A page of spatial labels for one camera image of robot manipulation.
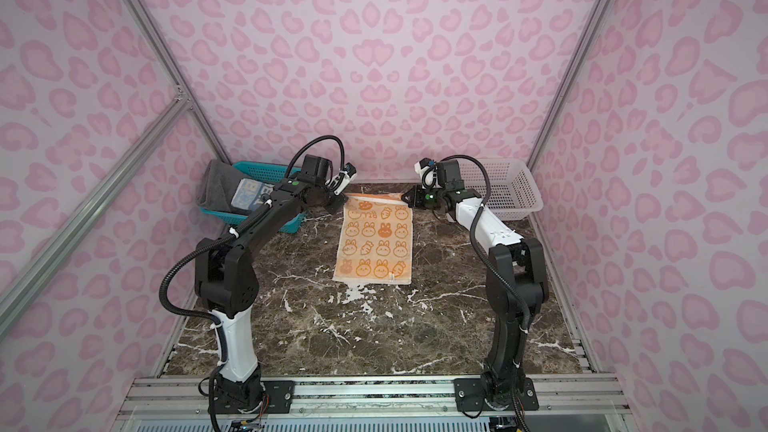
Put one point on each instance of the left aluminium frame strut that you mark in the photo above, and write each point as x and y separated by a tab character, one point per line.
38	272

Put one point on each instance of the aluminium post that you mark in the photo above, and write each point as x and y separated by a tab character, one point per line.
585	40
168	62

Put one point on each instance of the back left aluminium post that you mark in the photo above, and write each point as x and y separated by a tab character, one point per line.
168	62

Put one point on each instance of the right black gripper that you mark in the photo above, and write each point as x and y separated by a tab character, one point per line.
420	197

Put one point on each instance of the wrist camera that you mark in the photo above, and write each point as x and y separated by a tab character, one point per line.
346	175
426	169

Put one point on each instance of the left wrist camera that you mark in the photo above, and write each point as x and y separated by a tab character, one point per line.
346	175

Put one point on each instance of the back right aluminium post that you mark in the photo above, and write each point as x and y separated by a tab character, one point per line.
585	40

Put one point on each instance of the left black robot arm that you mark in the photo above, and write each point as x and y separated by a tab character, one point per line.
227	283

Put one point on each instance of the teal plastic basket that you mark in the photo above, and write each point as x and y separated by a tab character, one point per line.
264	172

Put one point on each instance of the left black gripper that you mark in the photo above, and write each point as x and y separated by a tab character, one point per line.
338	200

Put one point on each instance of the orange patterned towel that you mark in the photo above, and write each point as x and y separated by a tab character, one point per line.
376	241

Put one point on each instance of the white plastic basket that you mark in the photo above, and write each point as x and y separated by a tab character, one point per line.
514	193

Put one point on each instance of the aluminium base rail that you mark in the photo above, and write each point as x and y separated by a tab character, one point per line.
575	402

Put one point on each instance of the grey terry towel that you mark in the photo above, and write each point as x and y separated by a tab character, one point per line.
219	185

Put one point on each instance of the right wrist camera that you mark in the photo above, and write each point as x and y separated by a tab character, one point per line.
426	169

